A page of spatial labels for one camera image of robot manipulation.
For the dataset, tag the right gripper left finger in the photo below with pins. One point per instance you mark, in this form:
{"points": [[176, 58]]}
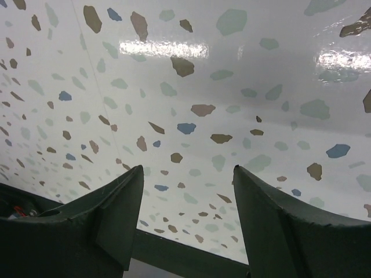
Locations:
{"points": [[91, 236]]}

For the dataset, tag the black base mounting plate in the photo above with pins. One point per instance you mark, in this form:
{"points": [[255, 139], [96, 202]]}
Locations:
{"points": [[156, 251]]}

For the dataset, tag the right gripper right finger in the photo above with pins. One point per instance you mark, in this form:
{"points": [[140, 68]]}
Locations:
{"points": [[286, 237]]}

